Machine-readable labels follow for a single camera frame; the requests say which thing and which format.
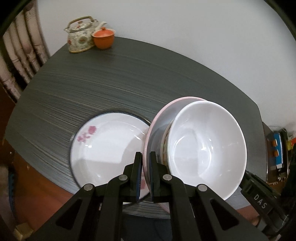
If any blue orange box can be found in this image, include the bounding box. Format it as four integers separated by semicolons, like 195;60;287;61
272;133;283;169

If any large blue floral plate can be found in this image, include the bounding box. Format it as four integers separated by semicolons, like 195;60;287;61
69;109;152;186

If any dark side cabinet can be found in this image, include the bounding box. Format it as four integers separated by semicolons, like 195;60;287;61
263;124;295;192

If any large pink bowl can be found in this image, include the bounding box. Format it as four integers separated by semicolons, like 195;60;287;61
142;96;208;214

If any white pink-flower plate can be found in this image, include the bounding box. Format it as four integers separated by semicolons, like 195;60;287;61
69;112;151;206

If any white bowl blue base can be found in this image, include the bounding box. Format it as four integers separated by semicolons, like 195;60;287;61
159;122;172;167

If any white bowl pink base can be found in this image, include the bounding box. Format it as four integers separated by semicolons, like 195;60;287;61
167;101;247;200

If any orange lidded cup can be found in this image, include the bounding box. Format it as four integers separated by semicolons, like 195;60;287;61
92;27;115;50

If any right hand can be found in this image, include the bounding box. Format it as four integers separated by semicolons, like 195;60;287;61
251;216;261;226

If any beige patterned curtain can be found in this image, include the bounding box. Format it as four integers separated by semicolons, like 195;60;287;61
1;1;49;102

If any floral ceramic teapot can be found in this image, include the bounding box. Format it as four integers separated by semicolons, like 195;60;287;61
64;16;106;53

